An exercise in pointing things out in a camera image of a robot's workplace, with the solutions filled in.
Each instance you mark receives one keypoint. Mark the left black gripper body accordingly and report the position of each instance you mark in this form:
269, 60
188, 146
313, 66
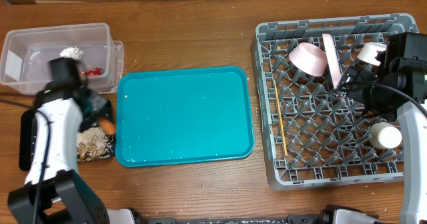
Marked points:
99, 109

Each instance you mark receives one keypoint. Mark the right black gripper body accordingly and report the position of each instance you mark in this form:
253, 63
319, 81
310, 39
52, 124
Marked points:
373, 100

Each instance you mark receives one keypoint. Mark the orange carrot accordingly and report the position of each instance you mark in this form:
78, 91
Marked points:
107, 126

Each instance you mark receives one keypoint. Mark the red snack wrapper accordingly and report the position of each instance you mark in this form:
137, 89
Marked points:
92, 72

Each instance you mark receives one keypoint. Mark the light green cup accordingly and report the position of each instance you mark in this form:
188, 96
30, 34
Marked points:
384, 136

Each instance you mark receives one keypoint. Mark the white bowl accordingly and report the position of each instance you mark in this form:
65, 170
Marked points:
370, 51

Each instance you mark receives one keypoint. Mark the white round plate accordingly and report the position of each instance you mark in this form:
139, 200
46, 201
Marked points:
332, 58

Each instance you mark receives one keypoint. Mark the white tissue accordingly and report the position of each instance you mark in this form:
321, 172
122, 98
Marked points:
72, 52

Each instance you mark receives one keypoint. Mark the pink bowl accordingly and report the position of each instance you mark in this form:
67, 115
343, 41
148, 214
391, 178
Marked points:
309, 59

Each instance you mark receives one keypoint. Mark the wooden chopstick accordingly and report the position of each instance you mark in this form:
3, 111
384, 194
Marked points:
278, 108

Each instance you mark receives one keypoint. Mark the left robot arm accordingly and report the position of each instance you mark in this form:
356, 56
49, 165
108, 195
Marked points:
53, 191

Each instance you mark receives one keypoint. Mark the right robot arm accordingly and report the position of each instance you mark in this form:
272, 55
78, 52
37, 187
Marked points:
397, 92

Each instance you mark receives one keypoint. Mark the grey dishwasher rack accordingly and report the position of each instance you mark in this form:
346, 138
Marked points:
326, 137

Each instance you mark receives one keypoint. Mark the black tray bin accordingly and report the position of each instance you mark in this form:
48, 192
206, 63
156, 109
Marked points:
28, 137

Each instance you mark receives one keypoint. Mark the pile of rice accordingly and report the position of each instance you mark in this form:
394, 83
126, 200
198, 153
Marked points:
109, 140

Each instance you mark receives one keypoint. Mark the pile of peanuts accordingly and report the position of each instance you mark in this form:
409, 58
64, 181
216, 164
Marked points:
90, 149

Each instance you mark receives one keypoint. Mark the teal serving tray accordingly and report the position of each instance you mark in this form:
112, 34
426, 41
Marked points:
183, 116

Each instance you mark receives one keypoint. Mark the clear plastic bin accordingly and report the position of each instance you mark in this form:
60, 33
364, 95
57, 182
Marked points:
26, 54

